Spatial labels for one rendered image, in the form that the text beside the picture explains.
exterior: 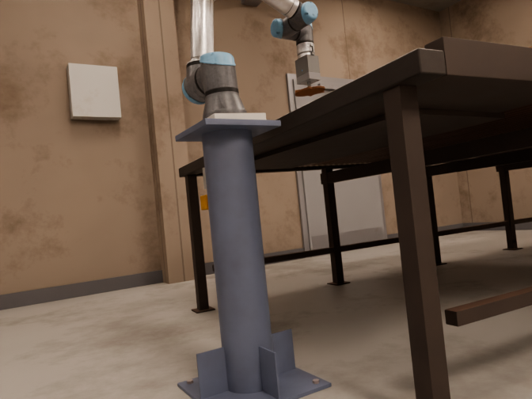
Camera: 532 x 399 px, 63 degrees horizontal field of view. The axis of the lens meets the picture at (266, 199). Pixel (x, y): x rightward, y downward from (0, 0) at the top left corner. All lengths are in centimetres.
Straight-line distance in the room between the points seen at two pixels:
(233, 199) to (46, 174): 299
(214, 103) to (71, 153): 292
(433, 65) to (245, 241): 74
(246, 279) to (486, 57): 92
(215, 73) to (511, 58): 86
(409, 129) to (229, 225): 62
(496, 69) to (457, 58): 14
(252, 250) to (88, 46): 346
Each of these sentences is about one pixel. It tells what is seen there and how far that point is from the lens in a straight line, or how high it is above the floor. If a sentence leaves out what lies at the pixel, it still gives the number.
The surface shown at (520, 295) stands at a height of 27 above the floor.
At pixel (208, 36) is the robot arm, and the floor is 123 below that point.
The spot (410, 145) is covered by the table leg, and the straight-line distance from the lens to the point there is 115.
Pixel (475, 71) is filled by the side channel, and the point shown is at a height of 87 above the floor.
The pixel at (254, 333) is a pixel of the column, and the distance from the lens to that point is 145.
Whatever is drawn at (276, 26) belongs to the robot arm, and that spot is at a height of 132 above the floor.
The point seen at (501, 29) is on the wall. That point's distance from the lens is 711.
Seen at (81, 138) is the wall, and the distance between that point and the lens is 431.
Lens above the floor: 57
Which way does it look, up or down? 2 degrees up
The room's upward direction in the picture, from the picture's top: 6 degrees counter-clockwise
